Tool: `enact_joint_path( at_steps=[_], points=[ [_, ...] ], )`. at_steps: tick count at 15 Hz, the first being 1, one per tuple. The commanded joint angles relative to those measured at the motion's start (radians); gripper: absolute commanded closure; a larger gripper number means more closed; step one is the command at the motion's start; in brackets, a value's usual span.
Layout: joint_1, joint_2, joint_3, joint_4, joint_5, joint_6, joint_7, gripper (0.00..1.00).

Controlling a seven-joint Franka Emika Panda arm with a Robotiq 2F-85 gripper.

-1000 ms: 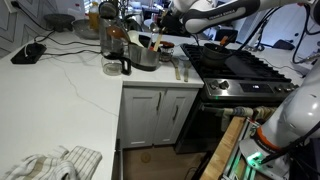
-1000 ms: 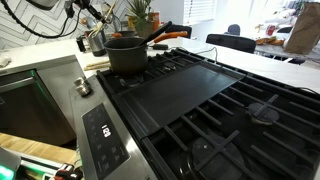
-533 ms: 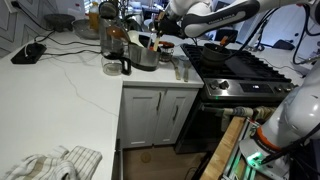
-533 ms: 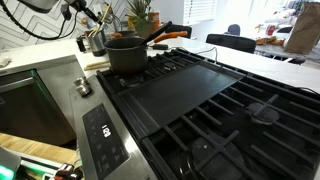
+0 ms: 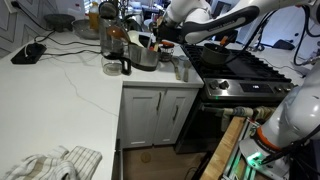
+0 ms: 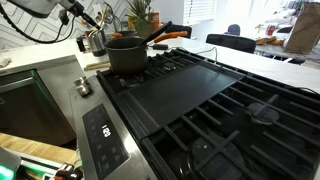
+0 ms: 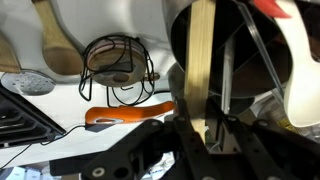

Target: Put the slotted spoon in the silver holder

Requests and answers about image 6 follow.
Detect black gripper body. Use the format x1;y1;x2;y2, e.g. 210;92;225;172
67;0;89;20

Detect wooden slotted spoon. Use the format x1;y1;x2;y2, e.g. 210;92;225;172
98;4;110;34

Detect silver ladle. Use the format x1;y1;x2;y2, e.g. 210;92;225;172
107;3;118;33

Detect green potted plant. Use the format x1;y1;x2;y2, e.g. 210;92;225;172
125;0;158;39

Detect silver range knob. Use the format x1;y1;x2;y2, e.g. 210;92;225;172
73;76;88;86
77;82;93;98

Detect orange container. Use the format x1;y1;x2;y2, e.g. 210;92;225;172
149;11;162;32

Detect black power adapter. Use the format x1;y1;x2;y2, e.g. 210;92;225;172
152;43;170;51

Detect black gas burner cap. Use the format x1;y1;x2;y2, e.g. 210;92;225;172
188;132;247;180
247;101;281;126
161;60;178;72

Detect black chair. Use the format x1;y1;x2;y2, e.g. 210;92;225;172
205;33;258;54
165;23;194;40

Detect black cast iron grate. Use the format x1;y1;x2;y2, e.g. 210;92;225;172
141;71;320;180
95;47;214;101

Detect white window blinds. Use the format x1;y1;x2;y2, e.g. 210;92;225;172
183;0;218;26

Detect stainless steel dishwasher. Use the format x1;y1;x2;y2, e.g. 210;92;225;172
0;69;78;148

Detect black griddle plate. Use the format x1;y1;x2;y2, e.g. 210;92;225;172
111;60;247;141

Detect black range control display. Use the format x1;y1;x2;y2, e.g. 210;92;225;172
81;102;130;180

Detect wooden butcher block table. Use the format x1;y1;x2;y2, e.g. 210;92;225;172
0;132;78;166

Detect blue chair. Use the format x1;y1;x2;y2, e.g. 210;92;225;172
226;23;242;36

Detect stainless steel gas range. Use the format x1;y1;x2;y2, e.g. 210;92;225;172
68;46;320;180

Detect red black clamp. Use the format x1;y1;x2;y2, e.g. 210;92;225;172
49;162;84;180

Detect yellow food package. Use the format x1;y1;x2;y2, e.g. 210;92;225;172
255;34;285;47

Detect red can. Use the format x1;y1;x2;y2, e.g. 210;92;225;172
265;24;277;37

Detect grey dining table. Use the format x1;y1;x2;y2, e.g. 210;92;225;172
254;41;320;65

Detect brown paper bag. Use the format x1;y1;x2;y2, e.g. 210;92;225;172
283;1;320;56

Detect glass coffee maker black handle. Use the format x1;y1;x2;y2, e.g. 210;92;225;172
75;34;88;53

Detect thin black camera cable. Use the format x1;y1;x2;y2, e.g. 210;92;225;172
33;14;78;44

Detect black saucepan with handle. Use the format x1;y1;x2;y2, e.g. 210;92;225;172
103;20;174;77

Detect thick black corrugated cable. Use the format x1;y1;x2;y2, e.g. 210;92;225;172
0;2;46;45

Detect orange handled utensil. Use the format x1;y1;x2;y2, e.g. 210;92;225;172
152;30;189;44

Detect thin adapter cable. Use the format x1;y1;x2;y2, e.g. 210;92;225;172
168;45;218;65

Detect robot base plate green light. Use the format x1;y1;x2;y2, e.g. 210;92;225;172
0;146;23;180

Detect black cable on counter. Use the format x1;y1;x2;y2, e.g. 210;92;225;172
296;85;320;98

